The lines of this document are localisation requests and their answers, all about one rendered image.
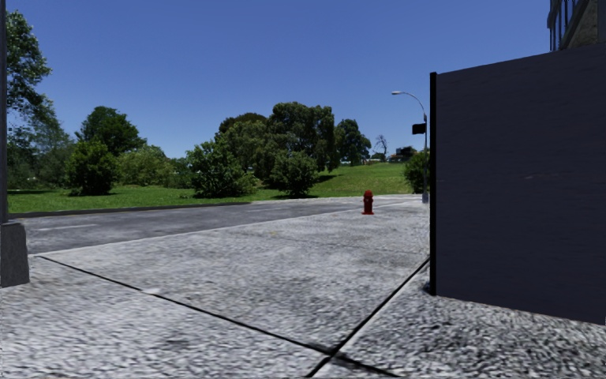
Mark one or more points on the trees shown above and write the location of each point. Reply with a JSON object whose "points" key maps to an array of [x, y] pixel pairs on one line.
{"points": [[255, 147]]}

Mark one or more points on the pale concrete building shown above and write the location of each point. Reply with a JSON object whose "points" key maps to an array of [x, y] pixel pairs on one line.
{"points": [[575, 23]]}

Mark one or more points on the red fire hydrant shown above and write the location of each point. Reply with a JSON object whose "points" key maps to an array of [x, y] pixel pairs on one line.
{"points": [[368, 203]]}

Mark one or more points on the grey pole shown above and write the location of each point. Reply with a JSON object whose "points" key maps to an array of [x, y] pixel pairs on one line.
{"points": [[12, 253]]}

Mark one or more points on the tree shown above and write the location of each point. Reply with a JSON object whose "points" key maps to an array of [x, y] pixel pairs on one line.
{"points": [[416, 171]]}

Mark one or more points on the black bus shelter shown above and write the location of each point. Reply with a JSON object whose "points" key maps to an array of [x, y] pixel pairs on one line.
{"points": [[521, 180]]}

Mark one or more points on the grey street lamp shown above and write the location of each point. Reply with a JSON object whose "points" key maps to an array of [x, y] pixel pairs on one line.
{"points": [[424, 156]]}

